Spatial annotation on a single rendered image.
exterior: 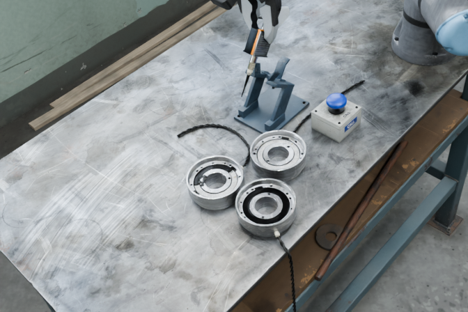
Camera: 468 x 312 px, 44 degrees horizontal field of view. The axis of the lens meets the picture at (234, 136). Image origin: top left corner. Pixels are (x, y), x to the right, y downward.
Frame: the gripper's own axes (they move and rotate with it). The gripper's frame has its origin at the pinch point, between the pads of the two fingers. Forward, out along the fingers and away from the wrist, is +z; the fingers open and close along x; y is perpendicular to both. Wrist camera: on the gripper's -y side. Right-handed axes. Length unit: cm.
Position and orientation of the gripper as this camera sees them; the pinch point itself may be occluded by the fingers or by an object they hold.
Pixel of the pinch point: (260, 36)
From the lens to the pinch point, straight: 108.3
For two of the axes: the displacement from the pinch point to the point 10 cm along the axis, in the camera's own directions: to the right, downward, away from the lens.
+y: 6.8, -5.7, 4.7
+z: 1.1, 7.1, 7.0
